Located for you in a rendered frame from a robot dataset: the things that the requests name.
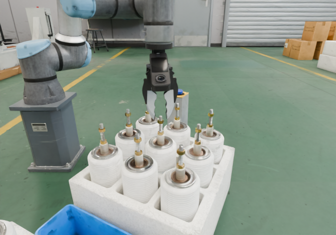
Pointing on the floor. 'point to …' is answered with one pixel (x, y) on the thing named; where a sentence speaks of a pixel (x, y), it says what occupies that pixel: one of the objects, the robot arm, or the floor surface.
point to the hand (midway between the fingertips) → (160, 115)
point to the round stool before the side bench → (96, 38)
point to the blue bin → (77, 224)
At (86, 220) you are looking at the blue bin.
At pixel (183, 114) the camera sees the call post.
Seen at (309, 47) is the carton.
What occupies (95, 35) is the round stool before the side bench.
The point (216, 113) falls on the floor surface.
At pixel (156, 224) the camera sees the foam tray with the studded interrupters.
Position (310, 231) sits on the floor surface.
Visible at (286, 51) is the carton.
